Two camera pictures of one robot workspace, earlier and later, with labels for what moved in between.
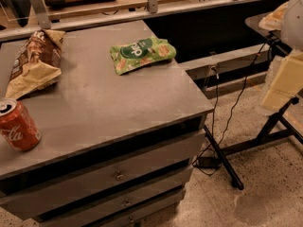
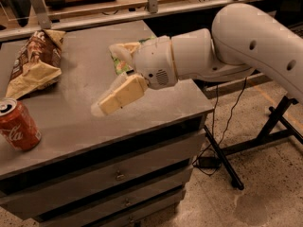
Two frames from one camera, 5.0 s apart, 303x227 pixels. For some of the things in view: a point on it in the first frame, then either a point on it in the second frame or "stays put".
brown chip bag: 38,64 stays put
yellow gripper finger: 287,84 to 153,60
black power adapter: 207,162 stays put
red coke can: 17,127 stays put
